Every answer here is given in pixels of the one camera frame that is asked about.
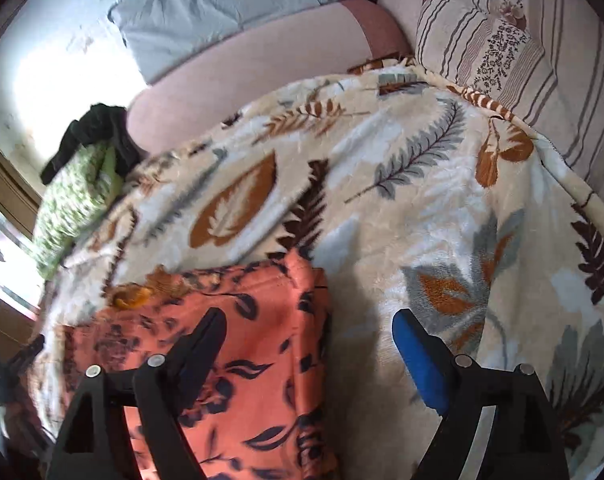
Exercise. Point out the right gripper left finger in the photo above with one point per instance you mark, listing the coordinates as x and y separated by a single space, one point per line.
94 442

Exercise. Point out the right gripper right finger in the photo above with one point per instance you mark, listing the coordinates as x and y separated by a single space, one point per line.
524 441

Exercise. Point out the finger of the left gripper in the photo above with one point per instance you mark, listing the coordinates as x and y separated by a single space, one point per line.
11 370

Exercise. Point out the orange floral garment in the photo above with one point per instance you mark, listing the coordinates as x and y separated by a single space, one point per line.
260 413

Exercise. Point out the stained glass window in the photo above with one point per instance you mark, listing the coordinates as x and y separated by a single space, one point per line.
21 286

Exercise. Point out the green white patterned pillow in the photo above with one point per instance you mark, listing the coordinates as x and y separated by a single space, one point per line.
77 195

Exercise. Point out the black garment on pillow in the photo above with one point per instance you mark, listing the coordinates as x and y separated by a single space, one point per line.
102 123

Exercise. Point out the leaf pattern bed blanket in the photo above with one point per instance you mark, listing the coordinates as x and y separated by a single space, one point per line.
408 193

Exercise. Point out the pink quilted bolster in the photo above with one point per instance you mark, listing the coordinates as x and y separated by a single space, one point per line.
214 84

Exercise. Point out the striped floral cushion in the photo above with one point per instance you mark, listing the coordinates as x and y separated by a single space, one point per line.
542 59

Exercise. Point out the grey pillow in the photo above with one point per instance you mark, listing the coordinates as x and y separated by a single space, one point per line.
161 34

